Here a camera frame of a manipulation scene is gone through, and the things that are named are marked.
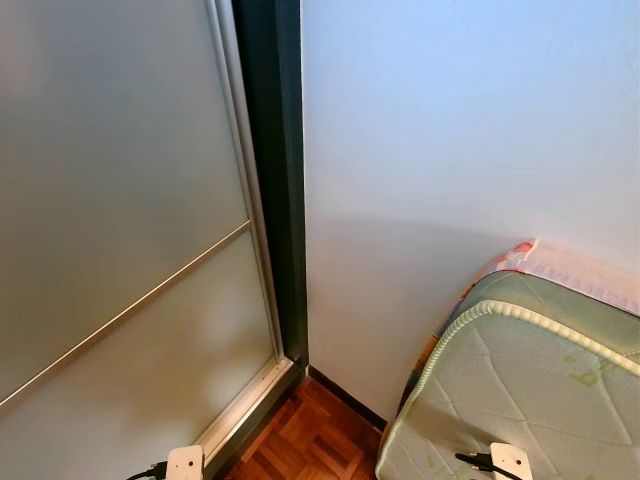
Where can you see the dark skirting board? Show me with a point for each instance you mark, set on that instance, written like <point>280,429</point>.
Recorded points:
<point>350,400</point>

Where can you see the frosted glass sliding door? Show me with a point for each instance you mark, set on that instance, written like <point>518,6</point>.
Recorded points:
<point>100,150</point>

